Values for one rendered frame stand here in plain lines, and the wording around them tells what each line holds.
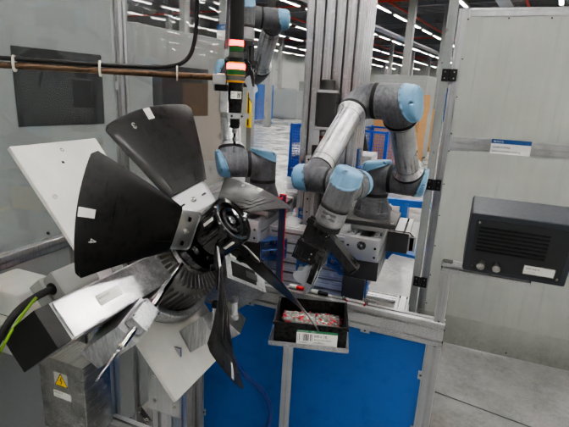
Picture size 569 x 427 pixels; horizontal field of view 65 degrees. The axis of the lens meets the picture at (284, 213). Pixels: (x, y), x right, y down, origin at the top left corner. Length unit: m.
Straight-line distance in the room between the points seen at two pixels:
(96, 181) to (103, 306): 0.24
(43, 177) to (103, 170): 0.33
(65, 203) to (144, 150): 0.22
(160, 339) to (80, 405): 0.30
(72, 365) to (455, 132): 2.25
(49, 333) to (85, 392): 0.45
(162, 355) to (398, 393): 0.84
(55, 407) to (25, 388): 0.42
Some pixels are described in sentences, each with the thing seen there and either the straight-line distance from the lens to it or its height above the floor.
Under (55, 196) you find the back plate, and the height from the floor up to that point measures 1.25.
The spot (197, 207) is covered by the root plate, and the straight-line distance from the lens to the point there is 1.09.
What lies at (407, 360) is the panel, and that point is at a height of 0.70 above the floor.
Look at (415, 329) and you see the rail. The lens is 1.49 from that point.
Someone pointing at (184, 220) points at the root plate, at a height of 1.23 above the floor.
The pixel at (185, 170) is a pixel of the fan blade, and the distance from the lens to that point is 1.11.
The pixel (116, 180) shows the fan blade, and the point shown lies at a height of 1.34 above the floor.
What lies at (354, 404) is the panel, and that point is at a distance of 1.71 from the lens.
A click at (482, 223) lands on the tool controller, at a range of 1.31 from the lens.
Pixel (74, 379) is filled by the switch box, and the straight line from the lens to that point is 1.29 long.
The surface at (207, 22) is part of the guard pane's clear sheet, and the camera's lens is 2.40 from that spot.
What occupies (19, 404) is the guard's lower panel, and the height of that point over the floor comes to 0.48.
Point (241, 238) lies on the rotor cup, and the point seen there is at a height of 1.19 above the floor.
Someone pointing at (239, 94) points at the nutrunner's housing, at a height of 1.50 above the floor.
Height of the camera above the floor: 1.52
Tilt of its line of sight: 15 degrees down
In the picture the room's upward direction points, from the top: 3 degrees clockwise
